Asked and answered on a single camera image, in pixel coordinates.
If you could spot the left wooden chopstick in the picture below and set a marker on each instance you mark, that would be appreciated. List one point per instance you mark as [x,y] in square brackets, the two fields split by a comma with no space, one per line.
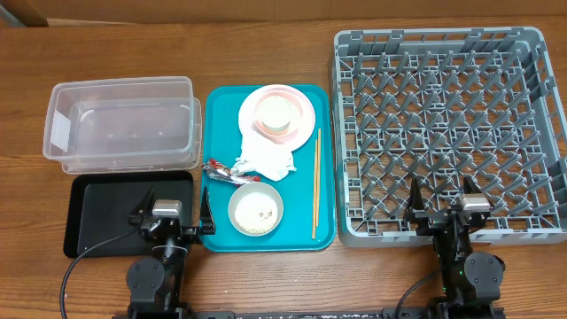
[314,190]

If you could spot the black plastic tray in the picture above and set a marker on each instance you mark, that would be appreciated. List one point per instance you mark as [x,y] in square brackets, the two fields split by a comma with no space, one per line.
[100,205]

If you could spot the right wooden chopstick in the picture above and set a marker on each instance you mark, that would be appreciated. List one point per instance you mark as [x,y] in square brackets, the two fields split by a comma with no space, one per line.
[318,174]

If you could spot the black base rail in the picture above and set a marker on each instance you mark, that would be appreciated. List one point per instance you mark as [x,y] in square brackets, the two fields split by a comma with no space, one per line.
[385,313]

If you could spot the teal serving tray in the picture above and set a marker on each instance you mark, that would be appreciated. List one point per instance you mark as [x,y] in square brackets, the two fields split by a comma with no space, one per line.
[222,142]

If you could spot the white rice leftovers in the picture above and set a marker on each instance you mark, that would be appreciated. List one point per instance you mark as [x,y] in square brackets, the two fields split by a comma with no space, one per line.
[256,213]

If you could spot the white napkin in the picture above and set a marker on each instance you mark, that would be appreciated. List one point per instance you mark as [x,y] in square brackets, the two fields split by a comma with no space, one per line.
[261,155]

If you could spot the wooden chopstick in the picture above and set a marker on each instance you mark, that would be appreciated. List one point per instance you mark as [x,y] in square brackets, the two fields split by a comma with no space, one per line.
[318,174]
[314,190]

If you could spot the grey dishwasher rack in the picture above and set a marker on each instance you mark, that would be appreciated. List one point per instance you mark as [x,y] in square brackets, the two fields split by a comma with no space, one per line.
[441,104]

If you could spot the pink plate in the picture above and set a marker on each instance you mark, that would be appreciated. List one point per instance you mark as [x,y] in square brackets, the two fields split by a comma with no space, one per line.
[307,126]

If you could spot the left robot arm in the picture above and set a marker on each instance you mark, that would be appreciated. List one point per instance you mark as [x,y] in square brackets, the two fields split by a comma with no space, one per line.
[155,282]

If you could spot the pink bowl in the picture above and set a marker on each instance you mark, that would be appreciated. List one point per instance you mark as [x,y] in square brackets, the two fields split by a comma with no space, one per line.
[296,114]

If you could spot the grey bowl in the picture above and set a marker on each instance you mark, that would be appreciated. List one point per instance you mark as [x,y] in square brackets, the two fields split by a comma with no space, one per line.
[250,188]

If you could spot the clear plastic bin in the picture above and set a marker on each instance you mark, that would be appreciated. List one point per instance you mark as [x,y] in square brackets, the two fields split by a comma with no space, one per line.
[124,125]

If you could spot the red foil snack wrapper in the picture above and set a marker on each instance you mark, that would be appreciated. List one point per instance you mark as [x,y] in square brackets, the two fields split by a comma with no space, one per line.
[218,171]

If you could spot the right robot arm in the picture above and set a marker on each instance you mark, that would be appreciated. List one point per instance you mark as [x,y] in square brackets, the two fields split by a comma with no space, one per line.
[471,281]

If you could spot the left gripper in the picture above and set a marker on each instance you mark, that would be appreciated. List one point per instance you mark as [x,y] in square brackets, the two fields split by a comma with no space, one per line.
[194,234]

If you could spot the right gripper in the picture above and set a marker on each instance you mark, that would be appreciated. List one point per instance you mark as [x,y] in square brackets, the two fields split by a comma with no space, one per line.
[431,219]

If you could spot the pale green cup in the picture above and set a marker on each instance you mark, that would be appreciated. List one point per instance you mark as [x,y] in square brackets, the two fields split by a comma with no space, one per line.
[274,115]

